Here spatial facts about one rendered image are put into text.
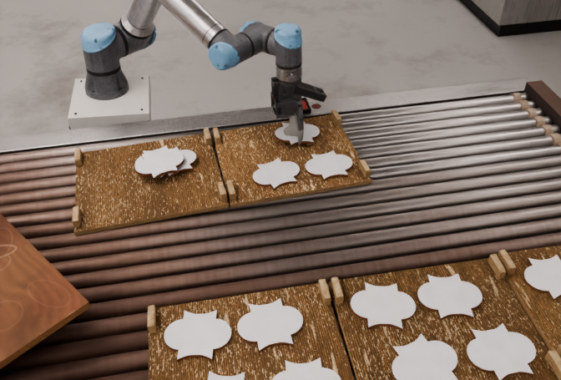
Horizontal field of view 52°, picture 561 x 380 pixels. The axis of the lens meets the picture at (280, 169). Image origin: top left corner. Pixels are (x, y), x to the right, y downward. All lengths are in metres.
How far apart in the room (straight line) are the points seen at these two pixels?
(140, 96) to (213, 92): 1.78
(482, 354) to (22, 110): 3.32
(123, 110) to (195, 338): 1.00
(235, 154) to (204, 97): 2.10
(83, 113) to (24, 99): 2.11
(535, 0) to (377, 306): 3.65
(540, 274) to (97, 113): 1.44
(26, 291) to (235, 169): 0.67
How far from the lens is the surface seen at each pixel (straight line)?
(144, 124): 1.99
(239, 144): 1.81
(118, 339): 1.37
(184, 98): 3.86
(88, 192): 1.72
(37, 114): 3.98
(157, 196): 1.65
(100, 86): 2.12
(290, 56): 1.63
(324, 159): 1.72
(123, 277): 1.50
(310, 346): 1.29
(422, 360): 1.29
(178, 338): 1.31
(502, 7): 4.64
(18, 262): 1.43
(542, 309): 1.46
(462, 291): 1.42
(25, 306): 1.34
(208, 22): 1.63
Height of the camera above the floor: 2.00
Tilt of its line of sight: 39 degrees down
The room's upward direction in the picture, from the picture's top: 1 degrees counter-clockwise
